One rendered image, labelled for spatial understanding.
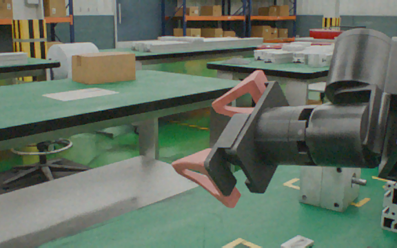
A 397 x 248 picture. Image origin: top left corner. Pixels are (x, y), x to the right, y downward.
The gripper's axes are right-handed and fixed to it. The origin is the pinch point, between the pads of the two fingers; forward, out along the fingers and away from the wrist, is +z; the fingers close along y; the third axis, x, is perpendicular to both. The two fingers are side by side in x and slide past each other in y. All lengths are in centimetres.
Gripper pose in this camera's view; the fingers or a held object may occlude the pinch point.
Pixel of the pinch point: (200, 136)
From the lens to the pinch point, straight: 52.0
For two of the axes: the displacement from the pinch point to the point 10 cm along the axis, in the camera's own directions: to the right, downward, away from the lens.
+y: -4.7, 6.9, -5.6
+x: 4.7, 7.3, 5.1
